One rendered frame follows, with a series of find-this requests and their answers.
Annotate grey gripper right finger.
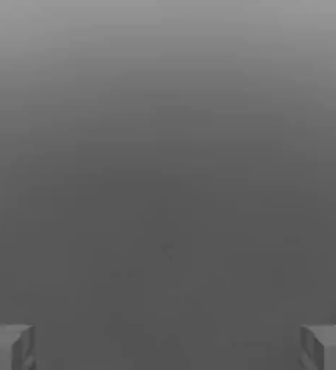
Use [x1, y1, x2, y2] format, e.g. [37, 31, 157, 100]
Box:
[299, 324, 336, 370]

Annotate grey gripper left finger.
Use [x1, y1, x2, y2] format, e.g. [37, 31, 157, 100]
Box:
[0, 324, 38, 370]

